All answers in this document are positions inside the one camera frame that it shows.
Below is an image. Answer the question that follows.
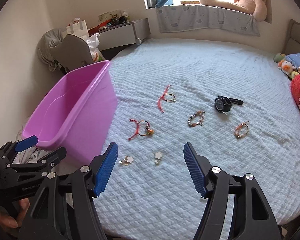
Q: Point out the red string bracelet orange charm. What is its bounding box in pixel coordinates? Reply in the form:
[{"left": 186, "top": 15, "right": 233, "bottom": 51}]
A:
[{"left": 128, "top": 119, "right": 155, "bottom": 141}]

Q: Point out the purple plastic storage bin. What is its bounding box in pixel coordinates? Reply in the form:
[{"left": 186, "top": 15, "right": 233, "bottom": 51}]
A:
[{"left": 21, "top": 61, "right": 117, "bottom": 165}]

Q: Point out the red string bracelet with bell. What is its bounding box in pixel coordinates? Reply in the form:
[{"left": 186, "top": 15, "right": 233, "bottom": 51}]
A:
[{"left": 157, "top": 84, "right": 177, "bottom": 113}]

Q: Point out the left hand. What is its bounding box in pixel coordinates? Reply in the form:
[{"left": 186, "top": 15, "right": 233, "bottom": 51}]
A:
[{"left": 0, "top": 197, "right": 31, "bottom": 233}]

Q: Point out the left white flower earring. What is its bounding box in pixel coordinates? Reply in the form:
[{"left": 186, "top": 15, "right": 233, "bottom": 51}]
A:
[{"left": 119, "top": 156, "right": 134, "bottom": 166}]

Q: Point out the white flower earring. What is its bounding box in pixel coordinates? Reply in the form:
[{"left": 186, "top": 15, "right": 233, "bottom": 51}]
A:
[
  {"left": 119, "top": 156, "right": 134, "bottom": 166},
  {"left": 154, "top": 151, "right": 163, "bottom": 165}
]

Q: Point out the right white flower earring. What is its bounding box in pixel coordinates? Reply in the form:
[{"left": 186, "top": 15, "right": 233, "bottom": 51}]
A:
[{"left": 154, "top": 151, "right": 163, "bottom": 165}]

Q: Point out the black digital wrist watch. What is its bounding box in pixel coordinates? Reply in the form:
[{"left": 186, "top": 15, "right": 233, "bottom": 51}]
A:
[{"left": 215, "top": 95, "right": 243, "bottom": 113}]

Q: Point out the light blue quilted bedspread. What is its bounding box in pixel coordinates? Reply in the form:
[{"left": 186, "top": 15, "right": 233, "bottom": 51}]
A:
[{"left": 95, "top": 38, "right": 300, "bottom": 239}]

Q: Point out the grey chair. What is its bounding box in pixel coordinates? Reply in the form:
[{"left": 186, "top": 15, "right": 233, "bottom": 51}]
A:
[{"left": 36, "top": 29, "right": 94, "bottom": 74}]

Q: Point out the white plastic bag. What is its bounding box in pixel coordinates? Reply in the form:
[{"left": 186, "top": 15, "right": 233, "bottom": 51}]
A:
[{"left": 86, "top": 33, "right": 105, "bottom": 62}]

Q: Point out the grey white bedside cabinet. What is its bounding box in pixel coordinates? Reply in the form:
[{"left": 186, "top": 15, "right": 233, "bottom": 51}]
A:
[{"left": 88, "top": 18, "right": 151, "bottom": 50}]

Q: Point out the orange white plush toy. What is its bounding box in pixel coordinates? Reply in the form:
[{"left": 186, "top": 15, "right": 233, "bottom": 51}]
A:
[{"left": 277, "top": 60, "right": 295, "bottom": 75}]

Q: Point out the white paper shopping bag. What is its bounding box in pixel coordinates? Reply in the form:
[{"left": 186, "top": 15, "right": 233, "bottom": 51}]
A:
[{"left": 66, "top": 18, "right": 89, "bottom": 40}]

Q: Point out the green plush toy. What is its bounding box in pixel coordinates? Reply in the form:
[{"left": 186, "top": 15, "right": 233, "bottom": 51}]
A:
[{"left": 273, "top": 53, "right": 286, "bottom": 63}]

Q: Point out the grey patterned window seat cover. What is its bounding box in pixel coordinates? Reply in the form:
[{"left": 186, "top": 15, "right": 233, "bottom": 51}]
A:
[{"left": 156, "top": 5, "right": 260, "bottom": 37}]

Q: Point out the beige upholstered headboard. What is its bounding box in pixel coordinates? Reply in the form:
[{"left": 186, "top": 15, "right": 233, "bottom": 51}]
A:
[{"left": 283, "top": 19, "right": 300, "bottom": 55}]

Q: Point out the blue plush toy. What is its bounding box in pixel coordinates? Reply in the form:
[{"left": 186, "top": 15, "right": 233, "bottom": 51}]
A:
[{"left": 155, "top": 0, "right": 174, "bottom": 8}]

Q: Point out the beige teddy bear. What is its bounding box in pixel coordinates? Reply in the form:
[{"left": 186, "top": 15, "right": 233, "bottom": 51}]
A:
[{"left": 199, "top": 0, "right": 268, "bottom": 22}]

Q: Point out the beaded charm bracelet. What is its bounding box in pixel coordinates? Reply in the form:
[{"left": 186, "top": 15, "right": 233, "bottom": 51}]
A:
[{"left": 187, "top": 110, "right": 206, "bottom": 128}]

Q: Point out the orange braided bracelet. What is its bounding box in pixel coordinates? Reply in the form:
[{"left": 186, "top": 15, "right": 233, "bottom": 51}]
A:
[{"left": 234, "top": 121, "right": 250, "bottom": 139}]

